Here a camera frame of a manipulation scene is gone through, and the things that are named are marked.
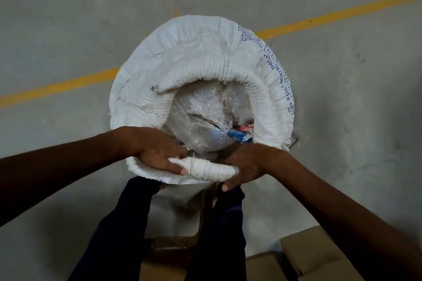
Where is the person's right hand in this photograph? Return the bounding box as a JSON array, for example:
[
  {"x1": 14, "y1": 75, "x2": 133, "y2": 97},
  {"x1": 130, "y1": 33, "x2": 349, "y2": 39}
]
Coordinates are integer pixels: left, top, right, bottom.
[{"x1": 220, "y1": 143, "x2": 285, "y2": 192}]

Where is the person's left hand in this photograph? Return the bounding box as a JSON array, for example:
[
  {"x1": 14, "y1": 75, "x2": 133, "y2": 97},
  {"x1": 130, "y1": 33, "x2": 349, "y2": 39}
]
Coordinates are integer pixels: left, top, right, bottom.
[{"x1": 125, "y1": 126, "x2": 189, "y2": 176}]

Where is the white woven sack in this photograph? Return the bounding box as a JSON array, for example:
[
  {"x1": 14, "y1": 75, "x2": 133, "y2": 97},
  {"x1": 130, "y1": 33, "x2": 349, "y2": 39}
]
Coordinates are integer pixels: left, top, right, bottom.
[{"x1": 109, "y1": 15, "x2": 295, "y2": 185}]

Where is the person's left forearm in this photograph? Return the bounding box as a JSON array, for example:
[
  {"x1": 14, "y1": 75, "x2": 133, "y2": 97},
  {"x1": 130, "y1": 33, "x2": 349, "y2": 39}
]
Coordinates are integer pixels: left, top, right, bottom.
[{"x1": 0, "y1": 130, "x2": 135, "y2": 227}]

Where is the person's right forearm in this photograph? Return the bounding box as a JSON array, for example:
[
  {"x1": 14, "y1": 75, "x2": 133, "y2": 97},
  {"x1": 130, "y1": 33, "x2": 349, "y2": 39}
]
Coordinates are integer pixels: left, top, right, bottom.
[{"x1": 269, "y1": 152, "x2": 422, "y2": 281}]

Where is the blue red white packet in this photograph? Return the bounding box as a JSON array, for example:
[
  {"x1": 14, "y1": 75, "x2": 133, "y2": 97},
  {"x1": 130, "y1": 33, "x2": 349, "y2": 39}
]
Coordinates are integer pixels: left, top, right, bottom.
[{"x1": 227, "y1": 125, "x2": 255, "y2": 144}]

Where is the person's right leg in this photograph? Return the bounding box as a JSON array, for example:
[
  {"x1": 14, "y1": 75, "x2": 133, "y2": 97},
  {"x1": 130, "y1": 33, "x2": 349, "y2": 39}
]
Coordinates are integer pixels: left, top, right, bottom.
[{"x1": 184, "y1": 185, "x2": 248, "y2": 281}]

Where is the person's leg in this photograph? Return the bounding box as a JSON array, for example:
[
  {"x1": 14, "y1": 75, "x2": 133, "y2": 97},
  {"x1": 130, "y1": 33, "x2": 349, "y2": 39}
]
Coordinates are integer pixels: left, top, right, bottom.
[
  {"x1": 184, "y1": 185, "x2": 248, "y2": 281},
  {"x1": 67, "y1": 177, "x2": 162, "y2": 281}
]

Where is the clear plastic bag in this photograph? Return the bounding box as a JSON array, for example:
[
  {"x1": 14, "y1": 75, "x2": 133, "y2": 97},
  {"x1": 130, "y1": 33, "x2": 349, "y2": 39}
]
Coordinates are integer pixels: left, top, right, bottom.
[{"x1": 164, "y1": 80, "x2": 256, "y2": 160}]

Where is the person's left leg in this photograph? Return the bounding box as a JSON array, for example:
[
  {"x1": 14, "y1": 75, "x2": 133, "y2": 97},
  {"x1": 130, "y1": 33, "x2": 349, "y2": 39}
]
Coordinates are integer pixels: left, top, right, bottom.
[{"x1": 67, "y1": 177, "x2": 162, "y2": 281}]

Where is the brown chair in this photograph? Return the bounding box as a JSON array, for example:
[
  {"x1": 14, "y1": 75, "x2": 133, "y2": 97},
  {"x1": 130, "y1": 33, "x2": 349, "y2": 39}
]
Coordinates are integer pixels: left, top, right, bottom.
[{"x1": 140, "y1": 185, "x2": 215, "y2": 281}]

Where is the small cardboard box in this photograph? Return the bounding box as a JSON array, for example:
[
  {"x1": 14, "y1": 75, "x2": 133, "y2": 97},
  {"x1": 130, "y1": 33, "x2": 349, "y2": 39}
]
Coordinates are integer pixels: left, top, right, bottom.
[{"x1": 246, "y1": 251, "x2": 288, "y2": 281}]

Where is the large cardboard box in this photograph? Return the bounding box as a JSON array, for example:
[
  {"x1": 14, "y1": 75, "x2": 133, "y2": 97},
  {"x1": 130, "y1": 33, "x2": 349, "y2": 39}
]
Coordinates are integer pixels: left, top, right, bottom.
[{"x1": 280, "y1": 225, "x2": 365, "y2": 281}]

